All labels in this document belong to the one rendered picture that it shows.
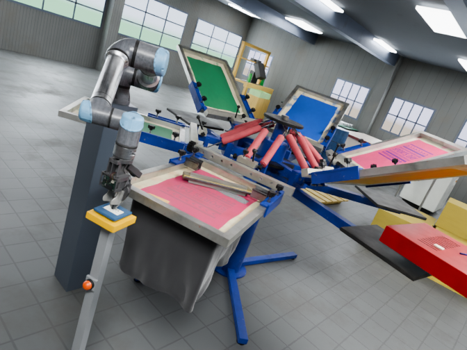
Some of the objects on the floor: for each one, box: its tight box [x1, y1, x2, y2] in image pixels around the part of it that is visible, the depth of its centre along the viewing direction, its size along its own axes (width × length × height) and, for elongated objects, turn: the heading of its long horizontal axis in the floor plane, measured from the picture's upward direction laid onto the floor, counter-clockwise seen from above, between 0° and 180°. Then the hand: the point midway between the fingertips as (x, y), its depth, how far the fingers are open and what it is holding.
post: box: [72, 209, 136, 350], centre depth 150 cm, size 22×22×96 cm
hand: (115, 205), depth 135 cm, fingers closed
